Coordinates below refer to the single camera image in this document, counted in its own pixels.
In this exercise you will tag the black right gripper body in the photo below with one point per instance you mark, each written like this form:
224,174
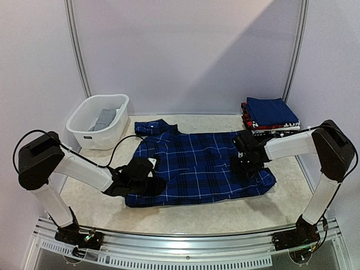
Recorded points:
243,166

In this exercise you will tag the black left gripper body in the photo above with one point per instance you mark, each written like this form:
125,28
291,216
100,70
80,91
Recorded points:
138,188

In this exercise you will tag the blue plaid shirt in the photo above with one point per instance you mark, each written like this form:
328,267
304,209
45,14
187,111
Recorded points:
195,166

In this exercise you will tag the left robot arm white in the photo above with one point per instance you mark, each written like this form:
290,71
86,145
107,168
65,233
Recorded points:
36,162

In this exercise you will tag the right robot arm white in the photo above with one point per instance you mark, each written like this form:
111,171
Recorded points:
337,157

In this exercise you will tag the white plastic laundry basket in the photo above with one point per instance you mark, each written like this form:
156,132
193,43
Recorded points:
86,114

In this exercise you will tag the red black folded garment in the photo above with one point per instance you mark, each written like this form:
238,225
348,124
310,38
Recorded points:
250,122

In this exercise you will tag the white folded garment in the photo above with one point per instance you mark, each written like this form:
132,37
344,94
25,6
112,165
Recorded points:
285,128

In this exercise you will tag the grey folded garment in basket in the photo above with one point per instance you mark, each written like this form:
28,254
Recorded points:
105,118

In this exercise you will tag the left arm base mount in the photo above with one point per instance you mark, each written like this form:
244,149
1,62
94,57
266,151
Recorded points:
81,241

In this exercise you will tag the aluminium front rail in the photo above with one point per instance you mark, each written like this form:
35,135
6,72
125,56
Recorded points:
121,250

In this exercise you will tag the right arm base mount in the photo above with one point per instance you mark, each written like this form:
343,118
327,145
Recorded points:
301,242

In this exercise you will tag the right wall aluminium profile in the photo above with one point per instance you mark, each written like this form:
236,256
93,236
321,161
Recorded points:
298,41

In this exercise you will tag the wall aluminium profile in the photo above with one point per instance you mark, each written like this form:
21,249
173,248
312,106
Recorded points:
298,41
70,14

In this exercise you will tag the left wall aluminium profile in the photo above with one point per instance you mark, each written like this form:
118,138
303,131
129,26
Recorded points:
70,14

